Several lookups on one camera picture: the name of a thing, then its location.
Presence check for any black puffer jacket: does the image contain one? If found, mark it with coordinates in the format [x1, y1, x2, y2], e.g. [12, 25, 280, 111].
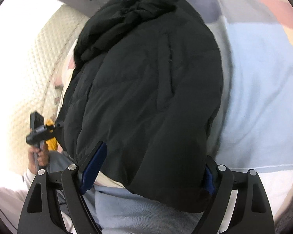
[56, 0, 223, 213]

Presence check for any person's left hand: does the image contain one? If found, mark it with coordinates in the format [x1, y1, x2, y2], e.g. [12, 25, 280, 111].
[28, 142, 49, 174]

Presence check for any yellow garment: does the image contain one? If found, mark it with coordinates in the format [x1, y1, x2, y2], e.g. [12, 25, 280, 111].
[45, 119, 58, 151]

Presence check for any cream quilted headboard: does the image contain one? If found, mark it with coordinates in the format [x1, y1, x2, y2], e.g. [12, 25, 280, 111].
[0, 5, 88, 174]

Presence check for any pastel patchwork quilt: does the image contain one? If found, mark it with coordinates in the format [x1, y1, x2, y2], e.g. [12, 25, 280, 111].
[54, 0, 293, 234]

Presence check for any grey trousers leg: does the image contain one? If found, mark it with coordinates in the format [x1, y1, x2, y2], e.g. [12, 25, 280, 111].
[46, 151, 98, 234]

